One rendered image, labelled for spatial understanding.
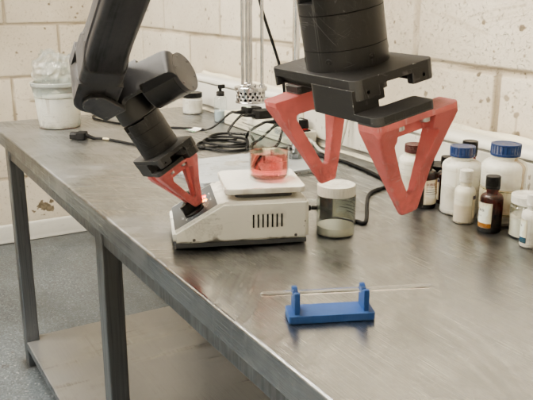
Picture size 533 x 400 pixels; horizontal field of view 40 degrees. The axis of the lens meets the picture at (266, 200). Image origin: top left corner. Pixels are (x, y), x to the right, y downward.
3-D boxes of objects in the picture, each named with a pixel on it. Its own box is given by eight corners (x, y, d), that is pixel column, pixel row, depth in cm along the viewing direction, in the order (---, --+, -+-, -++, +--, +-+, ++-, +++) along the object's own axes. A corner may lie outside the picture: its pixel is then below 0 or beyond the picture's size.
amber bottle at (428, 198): (408, 207, 128) (412, 152, 125) (418, 201, 131) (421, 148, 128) (430, 210, 126) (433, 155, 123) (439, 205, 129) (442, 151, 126)
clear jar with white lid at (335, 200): (337, 242, 110) (339, 190, 108) (308, 233, 114) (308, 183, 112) (362, 233, 114) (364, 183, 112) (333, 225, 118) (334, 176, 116)
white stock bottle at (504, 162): (492, 212, 125) (498, 136, 121) (531, 221, 120) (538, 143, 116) (468, 220, 120) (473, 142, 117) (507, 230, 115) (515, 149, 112)
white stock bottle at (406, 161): (433, 198, 134) (437, 144, 131) (415, 203, 130) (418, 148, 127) (408, 191, 137) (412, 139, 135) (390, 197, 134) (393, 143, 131)
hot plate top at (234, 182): (225, 195, 105) (225, 190, 105) (216, 175, 117) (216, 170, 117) (306, 192, 107) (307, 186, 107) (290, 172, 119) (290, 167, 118)
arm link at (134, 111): (109, 82, 106) (93, 96, 101) (146, 62, 103) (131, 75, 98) (136, 123, 108) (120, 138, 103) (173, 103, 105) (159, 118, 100)
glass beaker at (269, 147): (243, 184, 109) (243, 128, 107) (253, 175, 115) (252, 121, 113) (289, 187, 108) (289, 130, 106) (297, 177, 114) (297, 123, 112)
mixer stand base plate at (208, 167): (202, 188, 140) (202, 182, 140) (162, 167, 156) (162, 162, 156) (331, 170, 154) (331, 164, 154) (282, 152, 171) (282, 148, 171)
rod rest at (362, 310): (289, 325, 83) (289, 295, 82) (284, 313, 86) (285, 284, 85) (375, 320, 84) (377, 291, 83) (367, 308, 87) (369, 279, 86)
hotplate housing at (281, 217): (173, 251, 106) (171, 198, 104) (170, 224, 118) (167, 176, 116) (323, 243, 109) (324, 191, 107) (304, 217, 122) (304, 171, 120)
